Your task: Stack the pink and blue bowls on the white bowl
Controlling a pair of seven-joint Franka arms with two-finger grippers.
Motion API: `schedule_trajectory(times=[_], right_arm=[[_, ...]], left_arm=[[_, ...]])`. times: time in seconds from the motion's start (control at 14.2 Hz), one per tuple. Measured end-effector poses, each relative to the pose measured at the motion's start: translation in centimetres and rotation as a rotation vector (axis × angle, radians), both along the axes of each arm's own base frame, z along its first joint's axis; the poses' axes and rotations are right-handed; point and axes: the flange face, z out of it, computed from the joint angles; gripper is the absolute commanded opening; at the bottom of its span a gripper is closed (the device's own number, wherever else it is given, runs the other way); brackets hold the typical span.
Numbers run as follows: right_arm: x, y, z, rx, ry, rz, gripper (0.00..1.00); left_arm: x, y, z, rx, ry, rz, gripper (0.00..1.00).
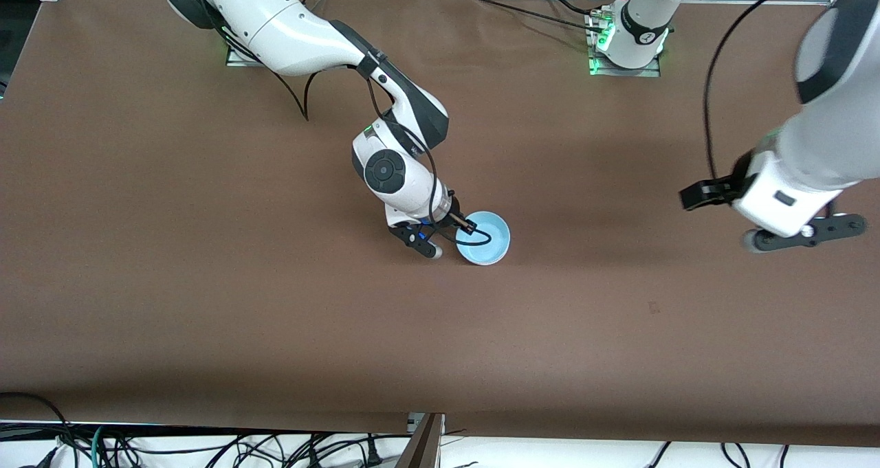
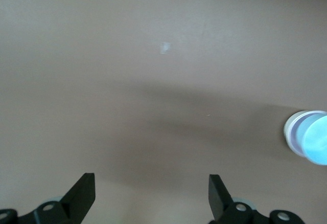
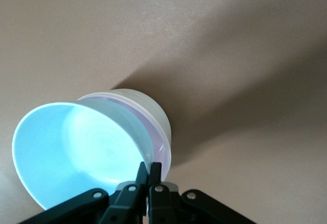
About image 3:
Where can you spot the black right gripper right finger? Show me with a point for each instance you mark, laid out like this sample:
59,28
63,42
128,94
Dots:
163,206

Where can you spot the white plastic bowl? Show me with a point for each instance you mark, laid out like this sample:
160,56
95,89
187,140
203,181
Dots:
155,109

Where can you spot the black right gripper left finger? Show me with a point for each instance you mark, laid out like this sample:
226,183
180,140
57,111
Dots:
125,203

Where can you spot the light blue plastic bowl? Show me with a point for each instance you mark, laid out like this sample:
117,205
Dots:
64,144

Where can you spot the pink plastic bowl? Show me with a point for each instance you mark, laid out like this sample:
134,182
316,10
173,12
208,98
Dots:
159,142

